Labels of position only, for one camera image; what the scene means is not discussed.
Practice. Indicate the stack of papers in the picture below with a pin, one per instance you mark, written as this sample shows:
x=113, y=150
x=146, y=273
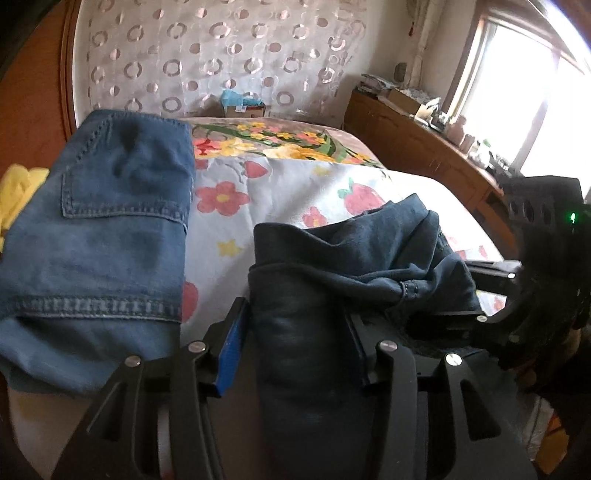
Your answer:
x=375, y=84

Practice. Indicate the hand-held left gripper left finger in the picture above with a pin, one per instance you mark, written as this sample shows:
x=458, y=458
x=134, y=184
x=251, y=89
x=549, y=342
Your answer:
x=233, y=344

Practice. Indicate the yellow plush toy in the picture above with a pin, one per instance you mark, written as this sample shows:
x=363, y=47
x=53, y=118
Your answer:
x=21, y=194

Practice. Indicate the dark blue denim pants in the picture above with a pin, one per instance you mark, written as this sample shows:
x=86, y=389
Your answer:
x=314, y=323

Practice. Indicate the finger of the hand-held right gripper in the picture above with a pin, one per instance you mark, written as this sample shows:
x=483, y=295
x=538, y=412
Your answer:
x=494, y=270
x=452, y=325

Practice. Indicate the bed with floral sheets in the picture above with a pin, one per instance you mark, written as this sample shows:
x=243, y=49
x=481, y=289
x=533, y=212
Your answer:
x=286, y=194

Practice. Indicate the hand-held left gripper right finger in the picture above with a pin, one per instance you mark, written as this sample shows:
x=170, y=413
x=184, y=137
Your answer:
x=364, y=364

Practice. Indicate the wooden low cabinet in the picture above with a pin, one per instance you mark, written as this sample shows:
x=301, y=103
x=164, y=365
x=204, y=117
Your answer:
x=415, y=152

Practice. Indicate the pink bottle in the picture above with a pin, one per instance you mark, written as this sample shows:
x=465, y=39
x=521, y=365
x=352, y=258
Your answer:
x=460, y=130

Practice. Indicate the cardboard box with red label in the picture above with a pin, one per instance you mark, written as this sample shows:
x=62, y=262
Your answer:
x=247, y=110

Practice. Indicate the white patterned window curtain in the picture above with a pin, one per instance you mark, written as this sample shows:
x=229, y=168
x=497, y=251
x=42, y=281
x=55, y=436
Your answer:
x=422, y=41

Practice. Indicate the sheer circle pattern wall cloth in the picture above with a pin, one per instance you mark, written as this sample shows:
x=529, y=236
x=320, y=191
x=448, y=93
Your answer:
x=207, y=50

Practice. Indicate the dark oval wall ornament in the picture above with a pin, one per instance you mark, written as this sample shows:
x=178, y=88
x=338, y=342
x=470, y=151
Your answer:
x=400, y=70

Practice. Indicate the yellow floral blanket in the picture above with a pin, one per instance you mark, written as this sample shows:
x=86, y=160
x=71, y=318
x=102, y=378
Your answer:
x=277, y=138

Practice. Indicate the wooden frame window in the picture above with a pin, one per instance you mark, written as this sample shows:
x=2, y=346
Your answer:
x=521, y=87

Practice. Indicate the open cardboard box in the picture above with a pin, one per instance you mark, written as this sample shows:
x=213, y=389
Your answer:
x=406, y=102

